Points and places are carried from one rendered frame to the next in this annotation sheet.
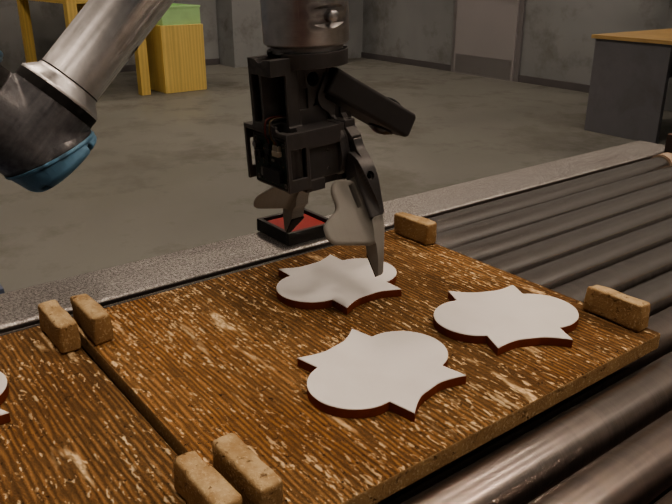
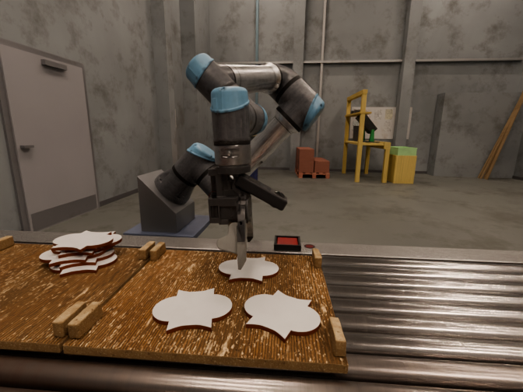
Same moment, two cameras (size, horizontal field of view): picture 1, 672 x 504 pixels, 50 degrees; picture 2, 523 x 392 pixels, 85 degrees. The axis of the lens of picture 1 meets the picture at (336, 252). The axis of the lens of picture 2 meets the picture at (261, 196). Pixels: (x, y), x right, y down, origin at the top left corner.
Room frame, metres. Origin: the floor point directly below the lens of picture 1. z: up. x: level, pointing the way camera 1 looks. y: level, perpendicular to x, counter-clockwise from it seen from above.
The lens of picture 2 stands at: (0.24, -0.42, 1.24)
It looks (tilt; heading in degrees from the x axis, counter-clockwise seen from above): 13 degrees down; 41
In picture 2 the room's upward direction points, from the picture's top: 1 degrees clockwise
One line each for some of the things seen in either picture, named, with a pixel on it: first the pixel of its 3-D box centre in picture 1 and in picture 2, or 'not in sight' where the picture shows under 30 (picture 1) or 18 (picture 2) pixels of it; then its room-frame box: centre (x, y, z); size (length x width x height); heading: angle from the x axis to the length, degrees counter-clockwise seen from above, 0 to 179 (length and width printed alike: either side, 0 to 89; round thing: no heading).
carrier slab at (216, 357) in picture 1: (357, 332); (225, 292); (0.58, -0.02, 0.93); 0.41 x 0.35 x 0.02; 127
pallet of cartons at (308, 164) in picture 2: not in sight; (311, 161); (7.47, 4.05, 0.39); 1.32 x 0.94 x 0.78; 35
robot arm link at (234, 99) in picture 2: not in sight; (231, 117); (0.65, 0.03, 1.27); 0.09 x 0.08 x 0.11; 24
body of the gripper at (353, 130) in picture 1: (304, 118); (231, 194); (0.64, 0.03, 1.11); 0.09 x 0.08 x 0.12; 127
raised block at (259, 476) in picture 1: (246, 476); (85, 319); (0.35, 0.05, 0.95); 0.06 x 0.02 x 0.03; 37
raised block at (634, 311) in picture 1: (616, 306); (336, 334); (0.59, -0.26, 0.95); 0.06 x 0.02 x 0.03; 37
